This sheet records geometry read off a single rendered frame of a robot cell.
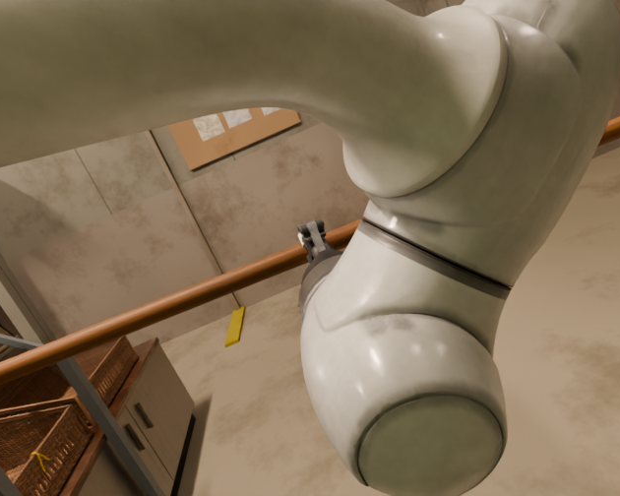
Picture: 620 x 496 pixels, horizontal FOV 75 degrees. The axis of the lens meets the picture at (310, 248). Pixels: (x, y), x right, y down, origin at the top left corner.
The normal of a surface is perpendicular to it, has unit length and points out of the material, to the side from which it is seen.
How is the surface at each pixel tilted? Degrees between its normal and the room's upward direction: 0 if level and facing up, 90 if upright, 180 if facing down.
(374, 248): 42
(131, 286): 90
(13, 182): 90
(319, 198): 90
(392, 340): 24
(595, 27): 78
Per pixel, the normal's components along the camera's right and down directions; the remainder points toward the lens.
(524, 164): 0.32, 0.33
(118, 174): 0.08, 0.25
